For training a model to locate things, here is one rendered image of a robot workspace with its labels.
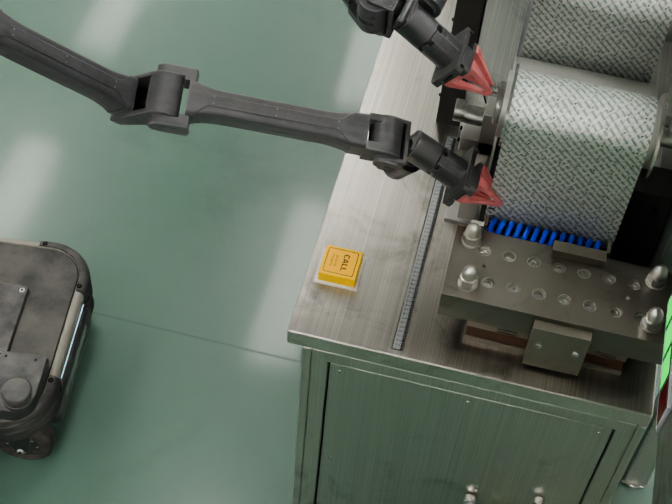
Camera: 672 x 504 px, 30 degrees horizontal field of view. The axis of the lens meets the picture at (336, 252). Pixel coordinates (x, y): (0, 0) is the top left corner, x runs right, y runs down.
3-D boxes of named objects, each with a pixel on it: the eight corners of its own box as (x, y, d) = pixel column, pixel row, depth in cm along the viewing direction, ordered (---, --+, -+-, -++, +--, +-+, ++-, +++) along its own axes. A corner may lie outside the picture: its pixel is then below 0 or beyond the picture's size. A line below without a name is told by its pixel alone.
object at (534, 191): (484, 217, 229) (500, 148, 214) (611, 245, 226) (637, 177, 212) (483, 219, 228) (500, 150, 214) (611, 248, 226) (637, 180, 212)
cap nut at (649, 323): (641, 314, 216) (648, 298, 212) (662, 319, 215) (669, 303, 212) (639, 331, 213) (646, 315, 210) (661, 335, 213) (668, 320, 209)
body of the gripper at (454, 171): (449, 209, 221) (416, 187, 219) (460, 168, 227) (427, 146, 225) (472, 192, 216) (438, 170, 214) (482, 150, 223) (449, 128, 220)
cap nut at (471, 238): (462, 230, 225) (466, 214, 221) (482, 235, 224) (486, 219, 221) (459, 246, 222) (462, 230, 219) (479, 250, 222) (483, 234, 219)
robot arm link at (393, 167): (377, 159, 212) (383, 112, 215) (347, 175, 223) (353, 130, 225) (438, 177, 217) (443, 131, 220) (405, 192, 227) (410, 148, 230)
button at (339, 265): (326, 251, 236) (327, 243, 235) (362, 259, 236) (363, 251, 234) (317, 280, 232) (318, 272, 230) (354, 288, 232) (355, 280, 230)
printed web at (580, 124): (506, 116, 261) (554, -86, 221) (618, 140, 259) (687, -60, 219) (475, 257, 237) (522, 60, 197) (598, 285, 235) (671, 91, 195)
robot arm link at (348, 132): (147, 119, 206) (158, 59, 209) (146, 130, 212) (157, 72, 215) (401, 166, 212) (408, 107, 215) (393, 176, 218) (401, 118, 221)
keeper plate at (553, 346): (523, 354, 223) (534, 318, 215) (578, 367, 222) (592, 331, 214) (521, 365, 222) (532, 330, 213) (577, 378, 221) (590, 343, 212)
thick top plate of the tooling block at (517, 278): (453, 245, 230) (457, 224, 225) (670, 294, 226) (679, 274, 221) (436, 313, 220) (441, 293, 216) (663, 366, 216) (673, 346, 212)
